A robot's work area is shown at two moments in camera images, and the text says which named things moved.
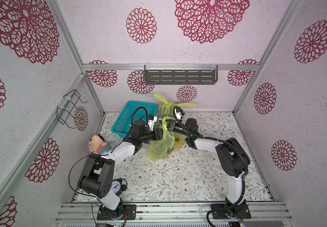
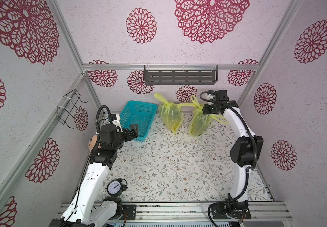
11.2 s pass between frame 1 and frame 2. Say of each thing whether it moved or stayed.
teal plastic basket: stayed
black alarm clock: stayed
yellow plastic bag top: stayed
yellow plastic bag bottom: moved
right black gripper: moved
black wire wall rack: stayed
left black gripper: moved
